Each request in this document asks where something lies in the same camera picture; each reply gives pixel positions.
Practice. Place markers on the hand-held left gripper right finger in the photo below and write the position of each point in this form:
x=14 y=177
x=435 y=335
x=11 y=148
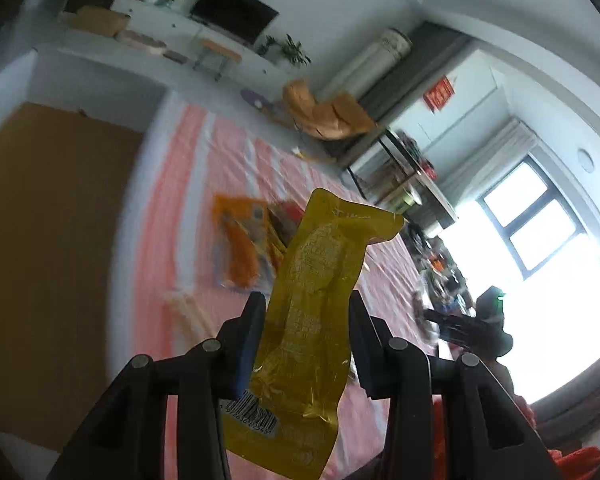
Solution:
x=361 y=355

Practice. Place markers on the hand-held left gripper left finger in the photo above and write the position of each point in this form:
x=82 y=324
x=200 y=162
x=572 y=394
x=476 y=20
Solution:
x=242 y=360

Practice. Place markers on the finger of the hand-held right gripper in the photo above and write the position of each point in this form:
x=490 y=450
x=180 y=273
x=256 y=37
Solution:
x=450 y=326

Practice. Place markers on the yellow snack packet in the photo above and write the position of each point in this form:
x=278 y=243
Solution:
x=315 y=285

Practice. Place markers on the orange snack zip bag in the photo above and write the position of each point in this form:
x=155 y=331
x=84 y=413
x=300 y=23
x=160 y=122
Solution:
x=242 y=245

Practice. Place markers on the pile of clutter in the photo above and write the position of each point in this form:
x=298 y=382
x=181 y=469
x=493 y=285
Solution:
x=440 y=270

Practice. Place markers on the light wooden sticks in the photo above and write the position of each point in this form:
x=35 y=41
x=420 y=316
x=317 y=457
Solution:
x=187 y=312

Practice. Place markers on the window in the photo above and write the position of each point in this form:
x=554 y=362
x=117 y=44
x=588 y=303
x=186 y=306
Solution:
x=535 y=220

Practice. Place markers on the red snack packet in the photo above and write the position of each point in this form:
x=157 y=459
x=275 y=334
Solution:
x=286 y=217

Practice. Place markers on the white curtain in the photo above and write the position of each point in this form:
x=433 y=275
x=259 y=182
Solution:
x=495 y=155

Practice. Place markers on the round ceiling light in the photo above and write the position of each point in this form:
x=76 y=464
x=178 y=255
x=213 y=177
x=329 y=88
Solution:
x=586 y=159

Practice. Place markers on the orange white striped blanket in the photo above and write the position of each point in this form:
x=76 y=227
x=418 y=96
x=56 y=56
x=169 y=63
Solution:
x=190 y=170

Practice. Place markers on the brown board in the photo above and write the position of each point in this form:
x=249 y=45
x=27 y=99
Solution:
x=50 y=260

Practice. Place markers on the orange lounge chair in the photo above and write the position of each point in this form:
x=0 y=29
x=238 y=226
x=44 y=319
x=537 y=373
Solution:
x=325 y=112

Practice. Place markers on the purple round object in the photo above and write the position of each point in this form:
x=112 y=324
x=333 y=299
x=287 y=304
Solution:
x=252 y=98

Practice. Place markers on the standing air conditioner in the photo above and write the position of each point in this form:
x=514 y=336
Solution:
x=370 y=62

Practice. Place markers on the wooden stool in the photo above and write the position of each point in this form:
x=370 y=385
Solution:
x=220 y=50

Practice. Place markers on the large green potted plant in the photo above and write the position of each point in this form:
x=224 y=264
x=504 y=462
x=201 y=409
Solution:
x=295 y=51

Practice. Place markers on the small green potted plant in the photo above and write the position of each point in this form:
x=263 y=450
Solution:
x=268 y=46

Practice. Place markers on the white television cabinet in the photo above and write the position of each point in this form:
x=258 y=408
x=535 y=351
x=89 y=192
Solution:
x=180 y=30

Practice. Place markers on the black television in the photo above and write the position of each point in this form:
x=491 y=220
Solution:
x=232 y=10

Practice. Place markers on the cardboard box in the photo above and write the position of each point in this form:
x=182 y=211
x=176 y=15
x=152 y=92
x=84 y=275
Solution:
x=100 y=21

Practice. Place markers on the red wall poster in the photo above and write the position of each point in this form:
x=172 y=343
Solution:
x=440 y=94

